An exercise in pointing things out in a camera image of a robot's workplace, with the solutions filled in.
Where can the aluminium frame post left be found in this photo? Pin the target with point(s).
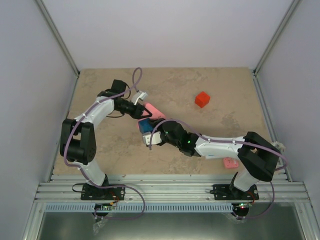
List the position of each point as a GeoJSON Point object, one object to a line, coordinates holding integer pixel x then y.
{"type": "Point", "coordinates": [55, 32]}

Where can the pink power strip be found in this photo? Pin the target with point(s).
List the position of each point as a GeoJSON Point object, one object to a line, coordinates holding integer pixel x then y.
{"type": "Point", "coordinates": [156, 114]}

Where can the red cube socket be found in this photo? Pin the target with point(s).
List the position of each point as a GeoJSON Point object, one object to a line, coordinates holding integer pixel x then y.
{"type": "Point", "coordinates": [202, 99]}

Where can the aluminium frame post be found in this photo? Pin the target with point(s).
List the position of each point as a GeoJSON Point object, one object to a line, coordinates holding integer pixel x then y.
{"type": "Point", "coordinates": [55, 32]}
{"type": "Point", "coordinates": [277, 34]}

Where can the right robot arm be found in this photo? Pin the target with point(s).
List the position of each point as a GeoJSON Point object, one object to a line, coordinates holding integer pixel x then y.
{"type": "Point", "coordinates": [257, 155]}

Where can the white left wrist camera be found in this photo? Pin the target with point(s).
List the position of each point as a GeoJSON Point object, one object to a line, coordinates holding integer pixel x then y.
{"type": "Point", "coordinates": [140, 95]}

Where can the aluminium frame post right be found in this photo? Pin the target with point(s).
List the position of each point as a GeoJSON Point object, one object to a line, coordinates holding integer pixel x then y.
{"type": "Point", "coordinates": [277, 34]}

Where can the grey slotted cable duct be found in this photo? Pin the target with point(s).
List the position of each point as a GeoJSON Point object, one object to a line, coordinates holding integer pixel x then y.
{"type": "Point", "coordinates": [140, 207]}

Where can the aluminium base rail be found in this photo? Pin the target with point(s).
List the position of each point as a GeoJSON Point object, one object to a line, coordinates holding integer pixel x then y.
{"type": "Point", "coordinates": [172, 188]}

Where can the small pink socket block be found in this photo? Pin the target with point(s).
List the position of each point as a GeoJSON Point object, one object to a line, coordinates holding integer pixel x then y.
{"type": "Point", "coordinates": [230, 163]}

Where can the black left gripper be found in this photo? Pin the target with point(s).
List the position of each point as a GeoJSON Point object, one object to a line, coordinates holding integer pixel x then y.
{"type": "Point", "coordinates": [136, 113]}

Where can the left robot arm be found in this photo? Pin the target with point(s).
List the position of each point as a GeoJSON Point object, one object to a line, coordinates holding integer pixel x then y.
{"type": "Point", "coordinates": [78, 140]}

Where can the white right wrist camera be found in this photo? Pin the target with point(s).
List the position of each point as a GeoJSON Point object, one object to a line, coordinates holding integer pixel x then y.
{"type": "Point", "coordinates": [151, 139]}

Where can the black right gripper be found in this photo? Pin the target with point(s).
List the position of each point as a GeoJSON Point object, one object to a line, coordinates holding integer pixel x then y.
{"type": "Point", "coordinates": [159, 126]}

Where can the blue cube socket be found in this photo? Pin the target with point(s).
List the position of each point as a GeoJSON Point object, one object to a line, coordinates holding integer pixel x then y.
{"type": "Point", "coordinates": [146, 126]}

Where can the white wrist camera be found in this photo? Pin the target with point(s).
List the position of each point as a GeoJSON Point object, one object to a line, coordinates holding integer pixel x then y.
{"type": "Point", "coordinates": [151, 139]}
{"type": "Point", "coordinates": [140, 95]}

